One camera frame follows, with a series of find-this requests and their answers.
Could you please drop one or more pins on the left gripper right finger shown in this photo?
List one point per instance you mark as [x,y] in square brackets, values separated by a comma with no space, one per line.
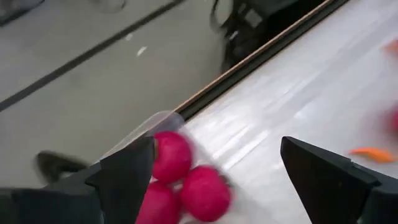
[335,193]

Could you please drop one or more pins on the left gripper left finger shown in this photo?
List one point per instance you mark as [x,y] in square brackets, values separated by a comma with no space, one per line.
[124,186]

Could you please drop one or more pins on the red bell pepper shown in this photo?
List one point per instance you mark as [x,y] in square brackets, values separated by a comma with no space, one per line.
[395,121]

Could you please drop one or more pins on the small orange chili pepper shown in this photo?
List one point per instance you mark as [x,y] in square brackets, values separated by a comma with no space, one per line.
[373,154]

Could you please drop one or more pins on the clear plastic container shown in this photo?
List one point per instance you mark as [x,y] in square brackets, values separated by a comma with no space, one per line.
[164,119]

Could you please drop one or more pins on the small white floor scrap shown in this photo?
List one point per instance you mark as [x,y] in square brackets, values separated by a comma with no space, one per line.
[129,36]

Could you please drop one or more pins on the black perforated computer case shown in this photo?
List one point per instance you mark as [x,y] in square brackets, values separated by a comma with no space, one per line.
[248,31]

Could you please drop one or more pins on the black table frame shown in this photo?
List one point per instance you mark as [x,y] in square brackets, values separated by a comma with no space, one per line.
[248,67]

